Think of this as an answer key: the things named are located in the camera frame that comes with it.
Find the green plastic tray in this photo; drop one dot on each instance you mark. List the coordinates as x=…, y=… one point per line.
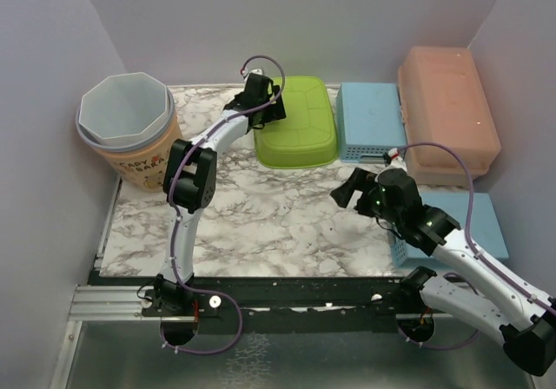
x=306, y=137

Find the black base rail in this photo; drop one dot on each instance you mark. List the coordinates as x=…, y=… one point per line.
x=279, y=305

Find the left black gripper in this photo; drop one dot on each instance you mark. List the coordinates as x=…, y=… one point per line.
x=273, y=110

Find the aluminium extrusion rail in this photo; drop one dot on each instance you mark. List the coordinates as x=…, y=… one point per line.
x=105, y=303

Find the large blue perforated basket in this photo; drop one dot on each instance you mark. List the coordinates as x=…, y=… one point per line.
x=484, y=228

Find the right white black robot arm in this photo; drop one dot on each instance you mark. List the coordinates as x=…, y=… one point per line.
x=517, y=315

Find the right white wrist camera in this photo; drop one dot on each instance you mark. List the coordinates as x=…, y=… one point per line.
x=394, y=160

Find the orange capybara bucket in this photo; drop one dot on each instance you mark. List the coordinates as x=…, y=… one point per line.
x=143, y=165

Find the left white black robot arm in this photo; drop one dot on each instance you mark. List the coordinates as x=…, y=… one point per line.
x=190, y=182

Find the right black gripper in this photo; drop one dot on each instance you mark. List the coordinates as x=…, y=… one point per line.
x=360, y=179

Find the white octagonal inner bin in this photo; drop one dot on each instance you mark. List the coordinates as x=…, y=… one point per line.
x=124, y=109

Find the pink translucent lidded box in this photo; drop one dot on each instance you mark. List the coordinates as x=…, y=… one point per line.
x=442, y=101

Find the small blue perforated basket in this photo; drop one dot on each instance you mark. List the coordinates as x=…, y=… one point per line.
x=369, y=121

